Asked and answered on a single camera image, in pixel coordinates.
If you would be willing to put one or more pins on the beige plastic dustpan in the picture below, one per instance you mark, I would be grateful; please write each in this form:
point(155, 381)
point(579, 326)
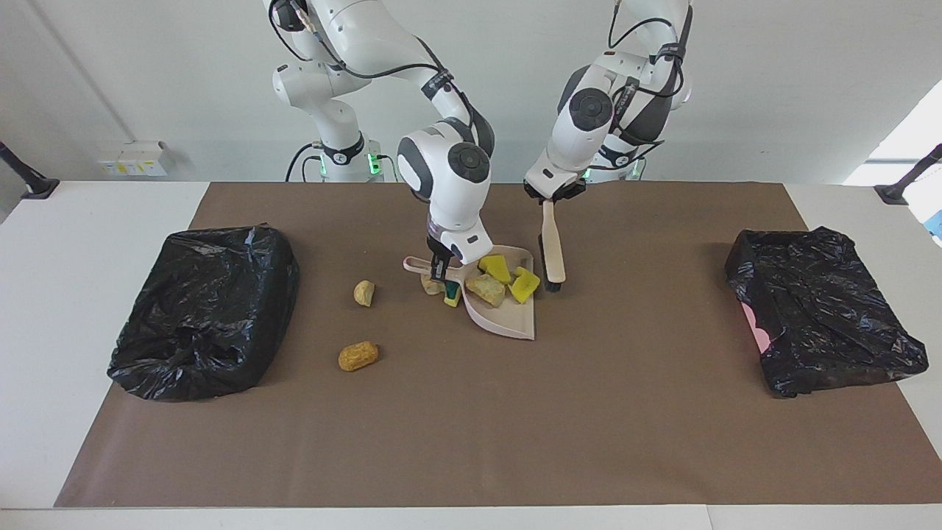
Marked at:
point(508, 322)

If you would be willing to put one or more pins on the notched yellow sponge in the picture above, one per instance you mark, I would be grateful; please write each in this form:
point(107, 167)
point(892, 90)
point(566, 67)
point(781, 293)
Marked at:
point(525, 287)

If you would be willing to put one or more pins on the pink bin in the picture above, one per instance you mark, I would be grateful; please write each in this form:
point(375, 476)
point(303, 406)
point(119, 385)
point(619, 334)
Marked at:
point(758, 331)

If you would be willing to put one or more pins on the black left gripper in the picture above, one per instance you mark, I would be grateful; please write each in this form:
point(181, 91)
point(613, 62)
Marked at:
point(563, 191)

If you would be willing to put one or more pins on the brown table mat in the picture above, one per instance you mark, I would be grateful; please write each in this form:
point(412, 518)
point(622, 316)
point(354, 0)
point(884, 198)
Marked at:
point(441, 456)

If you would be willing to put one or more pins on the blue item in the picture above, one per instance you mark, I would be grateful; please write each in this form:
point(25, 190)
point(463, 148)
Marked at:
point(936, 224)

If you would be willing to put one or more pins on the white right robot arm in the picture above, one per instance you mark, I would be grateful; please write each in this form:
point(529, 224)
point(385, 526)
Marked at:
point(449, 199)

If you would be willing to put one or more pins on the white wall outlet box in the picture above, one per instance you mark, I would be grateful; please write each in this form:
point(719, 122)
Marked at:
point(136, 158)

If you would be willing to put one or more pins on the open black bag-lined bin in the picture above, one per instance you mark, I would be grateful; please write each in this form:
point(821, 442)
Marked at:
point(206, 309)

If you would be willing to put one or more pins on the brown textured bread roll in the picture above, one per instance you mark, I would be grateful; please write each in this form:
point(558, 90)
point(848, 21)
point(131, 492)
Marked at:
point(358, 356)

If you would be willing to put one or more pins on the large beige croissant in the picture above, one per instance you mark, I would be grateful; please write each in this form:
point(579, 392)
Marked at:
point(486, 291)

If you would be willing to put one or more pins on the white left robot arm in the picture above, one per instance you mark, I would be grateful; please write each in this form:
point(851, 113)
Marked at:
point(581, 140)

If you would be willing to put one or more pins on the orange striped croissant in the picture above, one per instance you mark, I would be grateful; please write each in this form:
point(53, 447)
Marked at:
point(429, 285)

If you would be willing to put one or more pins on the green and yellow sponge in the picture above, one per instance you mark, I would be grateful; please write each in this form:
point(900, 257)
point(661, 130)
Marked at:
point(452, 296)

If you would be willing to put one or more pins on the small pale beige bread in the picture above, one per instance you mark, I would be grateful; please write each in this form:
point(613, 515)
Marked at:
point(364, 293)

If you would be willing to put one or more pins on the black clamp stand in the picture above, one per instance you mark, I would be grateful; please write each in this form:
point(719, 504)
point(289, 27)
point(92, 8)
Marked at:
point(29, 180)
point(905, 180)

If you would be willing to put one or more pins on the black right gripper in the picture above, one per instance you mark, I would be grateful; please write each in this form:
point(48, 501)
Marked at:
point(438, 250)

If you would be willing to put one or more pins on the beige hand brush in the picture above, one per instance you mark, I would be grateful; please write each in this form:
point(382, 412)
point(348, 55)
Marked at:
point(552, 243)

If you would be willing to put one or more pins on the crumpled black trash bag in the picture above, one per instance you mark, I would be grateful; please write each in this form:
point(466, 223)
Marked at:
point(824, 309)

